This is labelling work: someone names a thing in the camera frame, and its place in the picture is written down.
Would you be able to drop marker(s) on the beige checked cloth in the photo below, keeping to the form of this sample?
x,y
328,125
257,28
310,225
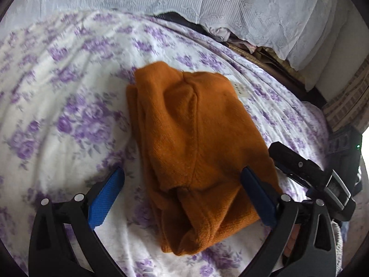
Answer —
x,y
348,101

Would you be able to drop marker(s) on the purple floral bed sheet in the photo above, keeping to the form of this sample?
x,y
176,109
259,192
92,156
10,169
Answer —
x,y
72,115

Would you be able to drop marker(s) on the dark cloth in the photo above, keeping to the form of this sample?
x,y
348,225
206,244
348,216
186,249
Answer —
x,y
178,20

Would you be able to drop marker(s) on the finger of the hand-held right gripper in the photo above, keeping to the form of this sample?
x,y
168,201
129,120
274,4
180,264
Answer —
x,y
294,179
297,161

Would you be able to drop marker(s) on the woven straw mat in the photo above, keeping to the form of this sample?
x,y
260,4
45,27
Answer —
x,y
259,60

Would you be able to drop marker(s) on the pale pink garment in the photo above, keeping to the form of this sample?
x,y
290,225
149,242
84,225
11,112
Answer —
x,y
222,33

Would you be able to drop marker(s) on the paper garment tag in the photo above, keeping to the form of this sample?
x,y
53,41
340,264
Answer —
x,y
241,90

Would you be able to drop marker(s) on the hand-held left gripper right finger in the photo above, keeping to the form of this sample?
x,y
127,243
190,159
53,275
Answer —
x,y
259,196

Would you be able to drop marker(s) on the orange knit cardigan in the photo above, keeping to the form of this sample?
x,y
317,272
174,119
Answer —
x,y
196,138

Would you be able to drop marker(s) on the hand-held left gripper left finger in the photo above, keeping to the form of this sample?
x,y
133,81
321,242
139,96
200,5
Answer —
x,y
106,196

